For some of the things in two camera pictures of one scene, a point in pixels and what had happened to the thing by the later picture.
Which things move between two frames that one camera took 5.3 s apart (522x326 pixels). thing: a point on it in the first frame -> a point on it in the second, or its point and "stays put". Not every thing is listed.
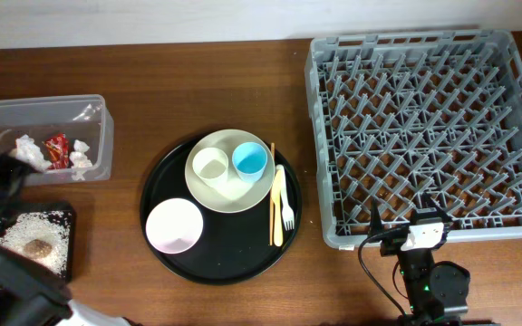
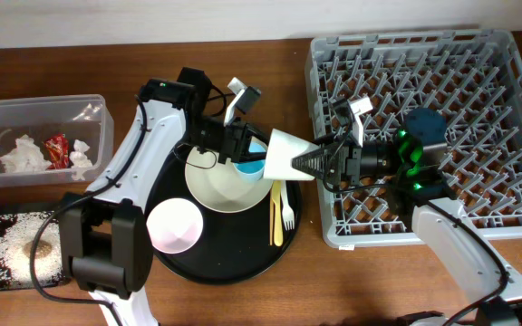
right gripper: (391, 244) -> (347, 162)
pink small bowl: (174, 225) stays put
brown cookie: (37, 248) stays put
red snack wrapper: (58, 149) stays put
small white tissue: (79, 160) stays put
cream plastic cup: (212, 166) -> (282, 148)
